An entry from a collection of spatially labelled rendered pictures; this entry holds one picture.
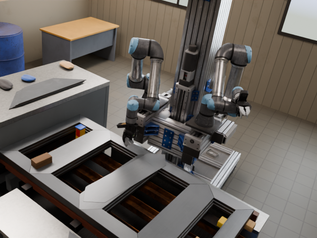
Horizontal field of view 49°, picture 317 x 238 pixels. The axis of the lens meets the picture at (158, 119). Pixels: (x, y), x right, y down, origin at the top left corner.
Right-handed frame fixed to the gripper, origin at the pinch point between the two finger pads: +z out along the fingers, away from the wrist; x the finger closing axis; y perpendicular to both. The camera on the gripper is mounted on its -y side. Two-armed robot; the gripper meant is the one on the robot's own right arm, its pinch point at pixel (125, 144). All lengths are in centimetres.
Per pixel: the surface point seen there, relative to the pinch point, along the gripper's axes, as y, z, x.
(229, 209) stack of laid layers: 83, 9, 2
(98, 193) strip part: 16.2, 6.7, -44.7
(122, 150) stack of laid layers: -4.3, 8.6, 2.9
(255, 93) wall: -13, 73, 353
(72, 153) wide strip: -23.8, 6.1, -28.1
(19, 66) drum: -246, 43, 90
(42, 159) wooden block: -27, 1, -51
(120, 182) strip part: 18.8, 6.5, -27.9
